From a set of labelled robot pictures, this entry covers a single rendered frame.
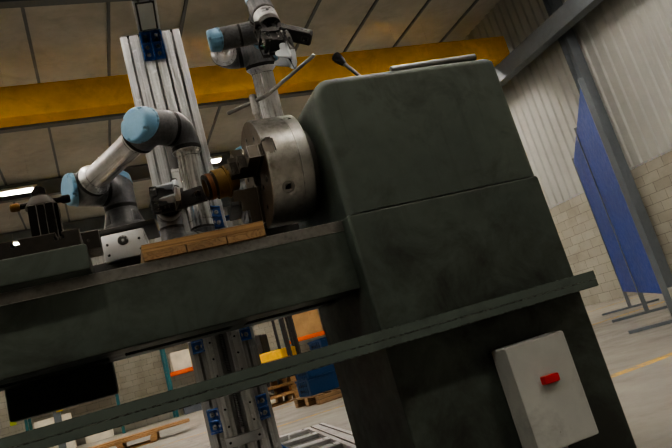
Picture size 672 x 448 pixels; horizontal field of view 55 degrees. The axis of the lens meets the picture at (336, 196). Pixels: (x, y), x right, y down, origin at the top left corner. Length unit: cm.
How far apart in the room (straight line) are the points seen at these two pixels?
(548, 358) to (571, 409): 13
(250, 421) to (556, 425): 115
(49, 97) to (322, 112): 1130
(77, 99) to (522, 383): 1170
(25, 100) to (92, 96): 112
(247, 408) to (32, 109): 1076
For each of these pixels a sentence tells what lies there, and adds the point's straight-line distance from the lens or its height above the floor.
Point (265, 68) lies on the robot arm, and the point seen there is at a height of 164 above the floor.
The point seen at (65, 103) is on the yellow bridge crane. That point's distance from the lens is 1285.
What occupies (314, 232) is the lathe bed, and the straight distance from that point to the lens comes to 169.
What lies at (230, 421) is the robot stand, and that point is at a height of 42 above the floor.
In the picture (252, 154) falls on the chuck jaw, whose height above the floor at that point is 110.
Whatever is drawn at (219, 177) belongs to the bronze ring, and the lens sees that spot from 182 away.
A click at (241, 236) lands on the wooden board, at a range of 164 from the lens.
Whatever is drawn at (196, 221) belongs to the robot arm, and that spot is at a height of 106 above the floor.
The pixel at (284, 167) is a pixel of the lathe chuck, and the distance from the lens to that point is 174.
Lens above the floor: 54
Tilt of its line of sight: 13 degrees up
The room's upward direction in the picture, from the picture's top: 16 degrees counter-clockwise
